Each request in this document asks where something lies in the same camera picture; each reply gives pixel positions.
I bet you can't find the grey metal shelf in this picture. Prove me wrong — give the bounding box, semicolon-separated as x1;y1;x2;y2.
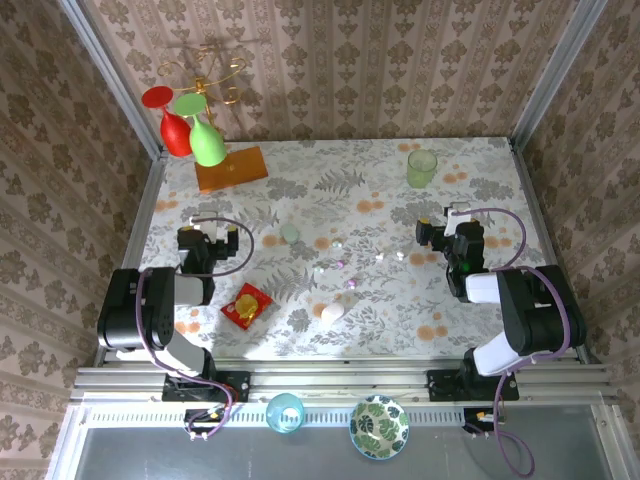
47;403;639;480

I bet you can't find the red wine glass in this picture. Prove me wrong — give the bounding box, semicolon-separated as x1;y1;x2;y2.
141;85;194;159

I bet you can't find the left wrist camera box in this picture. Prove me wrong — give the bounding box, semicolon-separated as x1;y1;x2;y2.
189;210;222;245

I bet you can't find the aluminium side rail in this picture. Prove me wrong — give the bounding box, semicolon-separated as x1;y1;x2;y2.
92;149;169;369
507;137;601;364

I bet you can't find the blue translucent cup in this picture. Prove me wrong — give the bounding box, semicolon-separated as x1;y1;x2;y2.
265;392;306;437

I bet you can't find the leaf pattern bowl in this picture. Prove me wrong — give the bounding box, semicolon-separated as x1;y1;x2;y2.
348;394;410;459

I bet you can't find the black connector bracket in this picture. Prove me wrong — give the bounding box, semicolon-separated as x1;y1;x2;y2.
183;407;234;435
462;407;501;435

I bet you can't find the aluminium frame post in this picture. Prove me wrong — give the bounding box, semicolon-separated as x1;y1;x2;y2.
57;0;169;159
509;0;609;151

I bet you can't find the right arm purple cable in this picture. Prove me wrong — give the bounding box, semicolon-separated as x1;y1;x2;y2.
449;207;574;477

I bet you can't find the red packet with yellow ornament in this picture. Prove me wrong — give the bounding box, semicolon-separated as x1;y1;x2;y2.
220;282;275;332

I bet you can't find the white slotted cable duct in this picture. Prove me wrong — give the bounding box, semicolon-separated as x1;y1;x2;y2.
82;407;501;427

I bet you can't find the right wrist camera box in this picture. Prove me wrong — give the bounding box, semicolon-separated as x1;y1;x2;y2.
443;201;472;236

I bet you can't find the green wine glass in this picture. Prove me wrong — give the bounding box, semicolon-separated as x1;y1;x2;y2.
173;93;227;168

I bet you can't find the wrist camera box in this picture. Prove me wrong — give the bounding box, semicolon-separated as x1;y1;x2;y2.
189;210;222;245
443;201;472;236

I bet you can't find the floral patterned table cover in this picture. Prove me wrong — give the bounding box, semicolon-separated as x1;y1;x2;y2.
122;137;589;362

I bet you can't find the gold rack with orange base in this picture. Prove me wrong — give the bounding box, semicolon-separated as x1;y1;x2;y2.
157;42;270;194

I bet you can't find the green translucent cup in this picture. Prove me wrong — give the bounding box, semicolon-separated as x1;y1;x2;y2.
405;149;439;190

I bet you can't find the long aluminium base rail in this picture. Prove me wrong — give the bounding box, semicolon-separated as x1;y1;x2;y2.
69;357;621;401

